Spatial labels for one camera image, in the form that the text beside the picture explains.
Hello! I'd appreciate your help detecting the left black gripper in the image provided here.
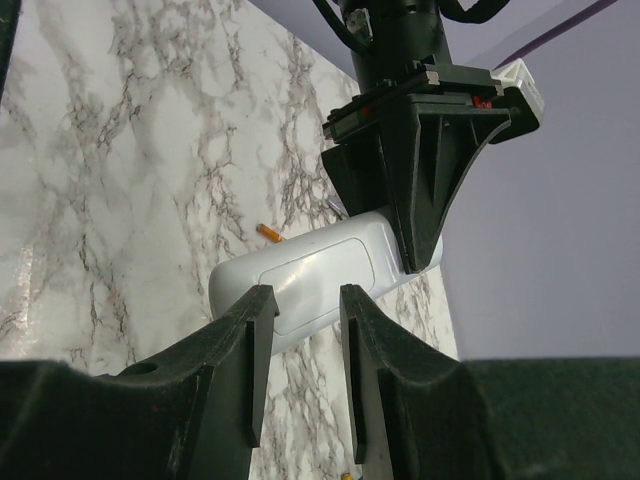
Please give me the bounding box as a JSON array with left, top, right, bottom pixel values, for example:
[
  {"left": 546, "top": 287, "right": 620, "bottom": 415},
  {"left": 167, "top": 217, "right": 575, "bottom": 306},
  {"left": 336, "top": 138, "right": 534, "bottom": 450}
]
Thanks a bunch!
[{"left": 321, "top": 62, "right": 542, "bottom": 274}]

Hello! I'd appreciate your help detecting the white remote control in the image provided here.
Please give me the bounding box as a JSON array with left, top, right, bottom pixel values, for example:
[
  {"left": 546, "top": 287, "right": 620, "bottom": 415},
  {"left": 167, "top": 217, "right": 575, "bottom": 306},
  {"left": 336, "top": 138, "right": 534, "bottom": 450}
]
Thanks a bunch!
[{"left": 208, "top": 211, "right": 416, "bottom": 355}]

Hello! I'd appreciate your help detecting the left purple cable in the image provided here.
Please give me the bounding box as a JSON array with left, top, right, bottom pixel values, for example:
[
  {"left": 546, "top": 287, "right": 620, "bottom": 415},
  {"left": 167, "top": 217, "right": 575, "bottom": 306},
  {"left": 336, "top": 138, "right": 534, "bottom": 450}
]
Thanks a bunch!
[{"left": 492, "top": 0, "right": 621, "bottom": 71}]

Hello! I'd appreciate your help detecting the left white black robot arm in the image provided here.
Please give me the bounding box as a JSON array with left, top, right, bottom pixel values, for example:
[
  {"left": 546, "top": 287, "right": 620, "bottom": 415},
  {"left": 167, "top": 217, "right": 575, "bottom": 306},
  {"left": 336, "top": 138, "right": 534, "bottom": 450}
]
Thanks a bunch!
[{"left": 317, "top": 1, "right": 544, "bottom": 274}]

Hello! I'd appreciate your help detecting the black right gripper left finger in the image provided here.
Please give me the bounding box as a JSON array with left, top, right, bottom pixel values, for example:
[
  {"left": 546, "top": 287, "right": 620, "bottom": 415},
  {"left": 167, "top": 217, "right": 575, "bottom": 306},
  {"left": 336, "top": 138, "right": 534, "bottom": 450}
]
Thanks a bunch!
[{"left": 1, "top": 285, "right": 278, "bottom": 479}]

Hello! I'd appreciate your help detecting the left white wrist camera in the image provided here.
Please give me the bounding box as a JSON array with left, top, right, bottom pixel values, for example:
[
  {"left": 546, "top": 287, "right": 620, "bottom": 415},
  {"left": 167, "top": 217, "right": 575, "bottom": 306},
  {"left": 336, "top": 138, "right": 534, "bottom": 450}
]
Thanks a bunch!
[{"left": 491, "top": 58, "right": 545, "bottom": 123}]

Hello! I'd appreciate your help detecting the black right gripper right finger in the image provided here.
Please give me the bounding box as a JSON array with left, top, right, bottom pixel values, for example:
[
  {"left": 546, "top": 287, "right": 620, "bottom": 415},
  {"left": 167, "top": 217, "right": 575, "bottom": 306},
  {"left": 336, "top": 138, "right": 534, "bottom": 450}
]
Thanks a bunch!
[{"left": 340, "top": 284, "right": 639, "bottom": 479}]

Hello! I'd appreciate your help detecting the orange battery mid table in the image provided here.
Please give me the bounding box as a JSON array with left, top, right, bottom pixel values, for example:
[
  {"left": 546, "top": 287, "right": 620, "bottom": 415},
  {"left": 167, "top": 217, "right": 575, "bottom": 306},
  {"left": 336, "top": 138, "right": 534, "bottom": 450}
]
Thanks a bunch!
[{"left": 256, "top": 223, "right": 285, "bottom": 243}]

